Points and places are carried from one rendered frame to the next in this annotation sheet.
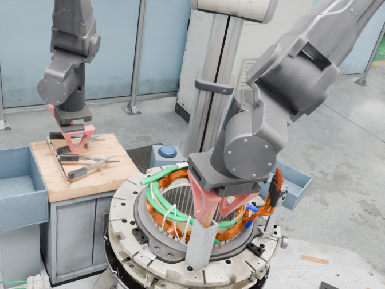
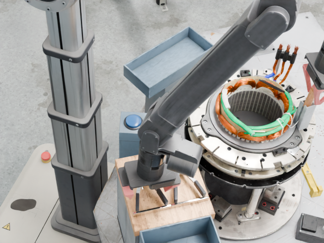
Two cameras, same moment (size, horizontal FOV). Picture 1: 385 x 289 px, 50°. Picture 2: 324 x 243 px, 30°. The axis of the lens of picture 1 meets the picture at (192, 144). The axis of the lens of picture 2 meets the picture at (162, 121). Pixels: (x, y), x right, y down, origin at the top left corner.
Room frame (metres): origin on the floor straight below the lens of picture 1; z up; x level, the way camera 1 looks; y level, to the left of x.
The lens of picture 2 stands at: (0.56, 0.94, 2.26)
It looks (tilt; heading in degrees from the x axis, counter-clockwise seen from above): 52 degrees down; 286
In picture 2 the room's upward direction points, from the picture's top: 5 degrees clockwise
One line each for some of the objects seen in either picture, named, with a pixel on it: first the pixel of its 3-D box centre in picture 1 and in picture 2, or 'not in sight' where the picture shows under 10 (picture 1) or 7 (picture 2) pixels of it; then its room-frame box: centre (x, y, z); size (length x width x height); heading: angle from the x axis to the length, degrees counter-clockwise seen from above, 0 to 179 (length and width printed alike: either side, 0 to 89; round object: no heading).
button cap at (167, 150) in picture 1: (168, 150); (133, 120); (0.89, 0.06, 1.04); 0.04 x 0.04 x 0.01
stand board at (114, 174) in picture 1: (85, 163); (163, 188); (0.75, 0.23, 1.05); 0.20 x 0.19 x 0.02; 125
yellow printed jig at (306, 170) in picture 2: not in sight; (305, 162); (0.43, -0.16, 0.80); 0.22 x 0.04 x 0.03; 121
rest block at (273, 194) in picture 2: not in sight; (275, 189); (0.49, 0.00, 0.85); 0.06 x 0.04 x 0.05; 82
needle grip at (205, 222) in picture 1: (208, 214); (310, 98); (0.49, -0.04, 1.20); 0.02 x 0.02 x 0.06
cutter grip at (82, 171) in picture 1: (77, 173); (199, 188); (0.67, 0.22, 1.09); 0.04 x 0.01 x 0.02; 140
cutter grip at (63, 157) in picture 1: (69, 157); (175, 193); (0.72, 0.25, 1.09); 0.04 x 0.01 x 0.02; 110
